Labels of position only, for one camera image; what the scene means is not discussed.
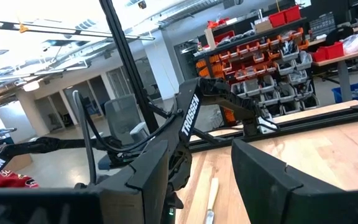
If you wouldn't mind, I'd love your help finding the clear plastic bag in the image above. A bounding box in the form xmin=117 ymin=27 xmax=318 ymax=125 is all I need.
xmin=342 ymin=32 xmax=358 ymax=55

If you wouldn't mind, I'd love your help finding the cream-handled knife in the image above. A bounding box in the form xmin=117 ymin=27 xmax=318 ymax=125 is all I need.
xmin=204 ymin=177 xmax=220 ymax=224

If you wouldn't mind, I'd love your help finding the black office chair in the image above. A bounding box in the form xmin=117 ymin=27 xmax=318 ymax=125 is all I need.
xmin=324 ymin=25 xmax=356 ymax=47

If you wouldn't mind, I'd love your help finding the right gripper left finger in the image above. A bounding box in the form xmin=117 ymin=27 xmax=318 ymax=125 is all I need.
xmin=97 ymin=140 xmax=170 ymax=224

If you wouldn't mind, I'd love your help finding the wooden workbench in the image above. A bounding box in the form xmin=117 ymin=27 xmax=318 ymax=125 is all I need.
xmin=311 ymin=30 xmax=358 ymax=103

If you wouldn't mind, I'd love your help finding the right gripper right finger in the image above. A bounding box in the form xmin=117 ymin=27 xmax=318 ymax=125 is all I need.
xmin=231 ymin=139 xmax=343 ymax=224

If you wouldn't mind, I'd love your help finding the blue storage bin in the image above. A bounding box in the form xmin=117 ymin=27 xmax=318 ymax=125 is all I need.
xmin=331 ymin=79 xmax=358 ymax=104

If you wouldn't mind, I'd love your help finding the red cloth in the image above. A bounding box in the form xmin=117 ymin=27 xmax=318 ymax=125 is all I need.
xmin=0 ymin=161 xmax=40 ymax=189

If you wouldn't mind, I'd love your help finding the cardboard box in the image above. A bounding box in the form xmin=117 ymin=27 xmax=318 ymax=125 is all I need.
xmin=255 ymin=18 xmax=273 ymax=34

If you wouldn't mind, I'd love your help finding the black small-parts drawer cabinet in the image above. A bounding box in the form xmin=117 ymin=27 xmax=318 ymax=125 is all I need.
xmin=309 ymin=12 xmax=337 ymax=40

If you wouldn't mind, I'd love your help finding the parts rack with bins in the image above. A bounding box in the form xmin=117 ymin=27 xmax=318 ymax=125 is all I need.
xmin=194 ymin=18 xmax=321 ymax=125

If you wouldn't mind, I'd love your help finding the red storage bin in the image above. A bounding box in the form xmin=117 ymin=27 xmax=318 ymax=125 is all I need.
xmin=268 ymin=11 xmax=287 ymax=28
xmin=283 ymin=5 xmax=301 ymax=24
xmin=312 ymin=42 xmax=345 ymax=62

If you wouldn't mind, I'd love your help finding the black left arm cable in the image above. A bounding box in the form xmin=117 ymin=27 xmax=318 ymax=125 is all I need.
xmin=72 ymin=90 xmax=98 ymax=187

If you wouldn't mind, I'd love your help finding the grey mesh office chair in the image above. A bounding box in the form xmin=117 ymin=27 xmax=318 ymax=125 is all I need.
xmin=98 ymin=94 xmax=150 ymax=170

